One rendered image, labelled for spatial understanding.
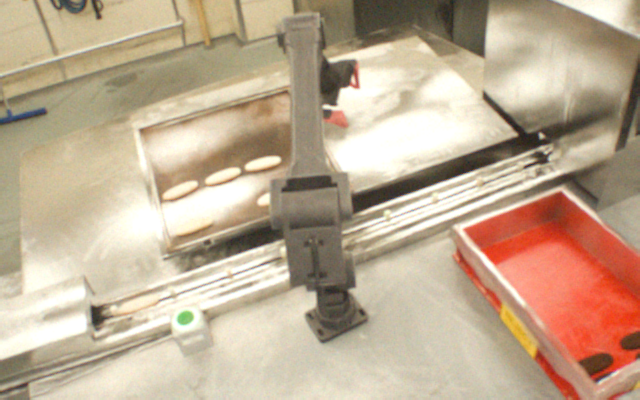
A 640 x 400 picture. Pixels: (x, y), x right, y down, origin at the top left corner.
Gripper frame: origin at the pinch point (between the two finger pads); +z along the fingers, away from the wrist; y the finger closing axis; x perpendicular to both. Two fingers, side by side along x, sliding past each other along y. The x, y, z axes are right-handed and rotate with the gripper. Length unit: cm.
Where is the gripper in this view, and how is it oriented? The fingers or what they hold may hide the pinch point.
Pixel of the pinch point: (350, 105)
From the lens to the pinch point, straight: 111.6
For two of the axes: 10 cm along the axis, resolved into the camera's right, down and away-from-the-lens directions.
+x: 8.0, 0.6, -5.9
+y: -2.9, 9.1, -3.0
